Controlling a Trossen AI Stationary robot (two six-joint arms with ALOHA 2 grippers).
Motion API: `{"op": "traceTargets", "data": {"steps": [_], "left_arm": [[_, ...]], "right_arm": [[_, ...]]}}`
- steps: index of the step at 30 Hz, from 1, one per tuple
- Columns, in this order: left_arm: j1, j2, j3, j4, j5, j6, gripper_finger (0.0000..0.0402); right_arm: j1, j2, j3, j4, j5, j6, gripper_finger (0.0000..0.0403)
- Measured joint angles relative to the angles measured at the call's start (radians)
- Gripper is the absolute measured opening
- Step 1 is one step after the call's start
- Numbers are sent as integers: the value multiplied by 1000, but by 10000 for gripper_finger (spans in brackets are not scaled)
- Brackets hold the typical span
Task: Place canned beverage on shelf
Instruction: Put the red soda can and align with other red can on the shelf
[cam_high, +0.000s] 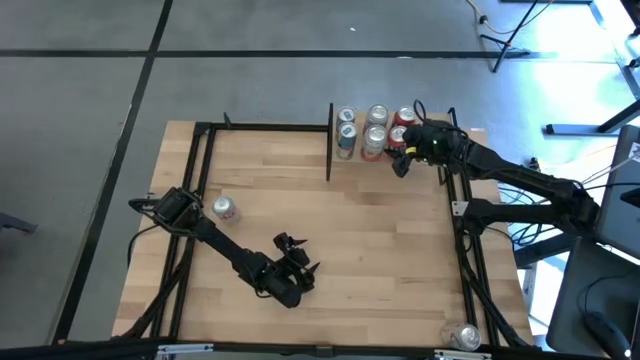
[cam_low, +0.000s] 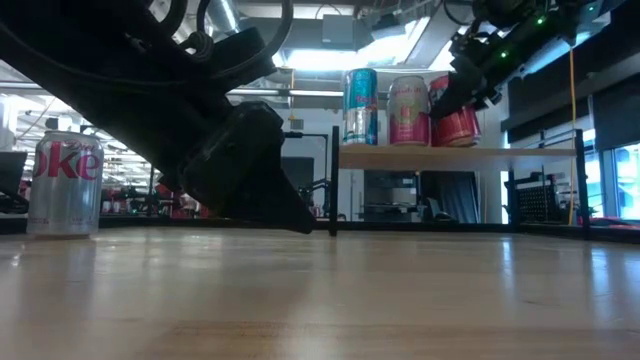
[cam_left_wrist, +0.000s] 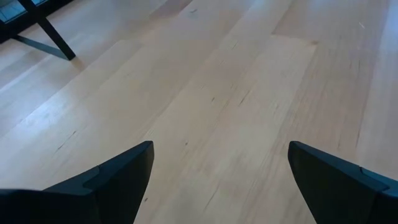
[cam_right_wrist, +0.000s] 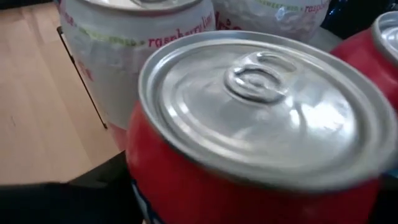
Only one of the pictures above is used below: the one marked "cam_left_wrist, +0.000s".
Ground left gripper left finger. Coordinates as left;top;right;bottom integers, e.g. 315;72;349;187
0;140;155;224

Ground black metal table frame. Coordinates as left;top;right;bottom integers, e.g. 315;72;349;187
0;0;77;62

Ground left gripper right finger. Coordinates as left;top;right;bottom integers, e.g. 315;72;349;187
287;140;398;224

